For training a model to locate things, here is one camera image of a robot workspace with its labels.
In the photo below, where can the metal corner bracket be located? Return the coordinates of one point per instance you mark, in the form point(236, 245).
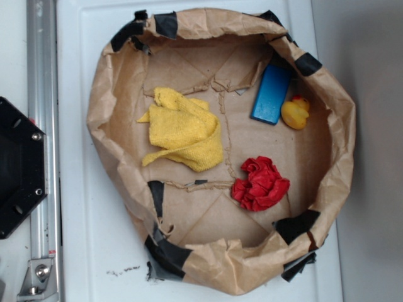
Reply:
point(40, 281)

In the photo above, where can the yellow rubber duck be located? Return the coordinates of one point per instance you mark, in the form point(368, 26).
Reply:
point(296, 112)

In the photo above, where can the blue rectangular block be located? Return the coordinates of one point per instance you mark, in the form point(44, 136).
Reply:
point(271, 94)

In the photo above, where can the aluminium extrusion rail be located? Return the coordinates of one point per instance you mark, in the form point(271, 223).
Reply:
point(45, 220)

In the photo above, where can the brown paper bag bin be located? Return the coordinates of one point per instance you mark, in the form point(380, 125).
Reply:
point(192, 228)

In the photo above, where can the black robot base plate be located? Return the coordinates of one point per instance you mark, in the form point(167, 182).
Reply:
point(23, 172)

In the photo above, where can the crumpled red cloth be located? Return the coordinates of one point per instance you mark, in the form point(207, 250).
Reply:
point(264, 186)

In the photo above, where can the yellow microfiber cloth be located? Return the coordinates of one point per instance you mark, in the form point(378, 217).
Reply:
point(184, 129)

